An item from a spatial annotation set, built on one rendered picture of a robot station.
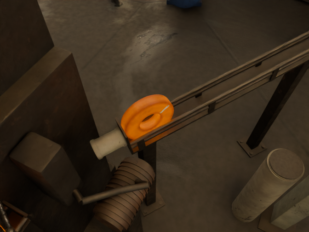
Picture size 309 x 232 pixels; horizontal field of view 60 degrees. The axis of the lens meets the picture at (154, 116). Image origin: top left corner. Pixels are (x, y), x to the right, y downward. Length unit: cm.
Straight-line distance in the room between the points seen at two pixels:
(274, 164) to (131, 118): 51
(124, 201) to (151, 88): 105
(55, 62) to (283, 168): 76
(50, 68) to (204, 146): 106
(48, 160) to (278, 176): 70
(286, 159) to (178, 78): 104
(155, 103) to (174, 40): 146
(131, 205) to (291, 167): 53
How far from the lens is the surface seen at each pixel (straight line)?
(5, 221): 50
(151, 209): 138
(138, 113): 69
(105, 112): 168
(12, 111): 65
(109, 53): 204
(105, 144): 75
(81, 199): 79
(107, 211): 84
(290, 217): 134
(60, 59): 72
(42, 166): 63
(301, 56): 104
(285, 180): 98
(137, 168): 88
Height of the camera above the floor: 133
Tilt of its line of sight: 55 degrees down
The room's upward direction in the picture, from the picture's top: straight up
